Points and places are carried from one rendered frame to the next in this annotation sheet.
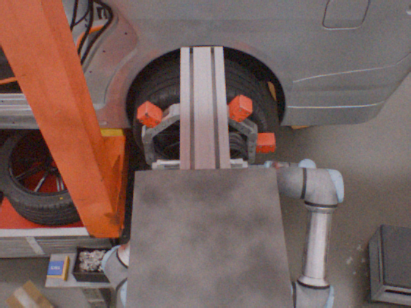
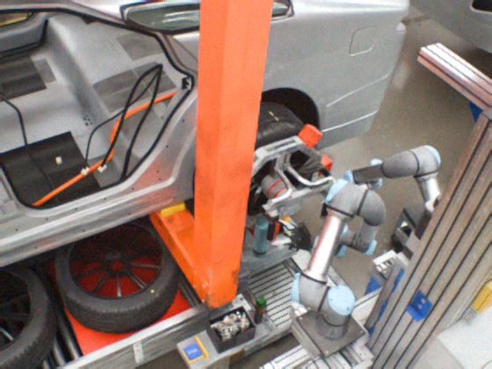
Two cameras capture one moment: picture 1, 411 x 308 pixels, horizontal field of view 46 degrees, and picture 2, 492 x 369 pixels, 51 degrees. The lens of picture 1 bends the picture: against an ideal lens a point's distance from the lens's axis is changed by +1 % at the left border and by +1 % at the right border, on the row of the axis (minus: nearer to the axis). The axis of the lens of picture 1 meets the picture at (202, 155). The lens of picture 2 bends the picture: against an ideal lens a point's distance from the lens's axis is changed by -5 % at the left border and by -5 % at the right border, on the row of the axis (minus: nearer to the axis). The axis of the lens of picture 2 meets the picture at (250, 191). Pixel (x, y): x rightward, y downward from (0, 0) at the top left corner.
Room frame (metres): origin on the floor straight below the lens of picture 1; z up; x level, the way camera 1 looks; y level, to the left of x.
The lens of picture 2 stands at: (-0.12, 1.32, 2.84)
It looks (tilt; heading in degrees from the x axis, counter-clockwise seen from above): 46 degrees down; 322
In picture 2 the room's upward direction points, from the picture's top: 7 degrees clockwise
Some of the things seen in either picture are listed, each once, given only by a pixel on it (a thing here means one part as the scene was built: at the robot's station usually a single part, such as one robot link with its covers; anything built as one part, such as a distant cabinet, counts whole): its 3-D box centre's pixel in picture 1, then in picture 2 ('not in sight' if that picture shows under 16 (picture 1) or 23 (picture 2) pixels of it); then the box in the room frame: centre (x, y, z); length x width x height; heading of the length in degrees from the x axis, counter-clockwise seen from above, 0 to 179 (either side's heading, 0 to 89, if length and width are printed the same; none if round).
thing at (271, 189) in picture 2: not in sight; (281, 193); (1.33, 0.01, 0.85); 0.21 x 0.14 x 0.14; 0
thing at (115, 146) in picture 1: (108, 150); (183, 225); (1.49, 0.49, 0.69); 0.52 x 0.17 x 0.35; 0
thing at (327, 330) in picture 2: not in sight; (333, 319); (0.60, 0.24, 0.87); 0.15 x 0.15 x 0.10
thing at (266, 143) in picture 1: (264, 143); (321, 165); (1.40, -0.30, 0.85); 0.09 x 0.08 x 0.07; 90
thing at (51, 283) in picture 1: (92, 270); (222, 340); (0.94, 0.56, 0.44); 0.43 x 0.17 x 0.03; 90
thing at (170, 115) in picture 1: (199, 144); (274, 184); (1.40, 0.01, 0.85); 0.54 x 0.07 x 0.54; 90
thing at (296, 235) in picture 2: not in sight; (301, 241); (1.05, 0.07, 0.80); 0.12 x 0.08 x 0.09; 45
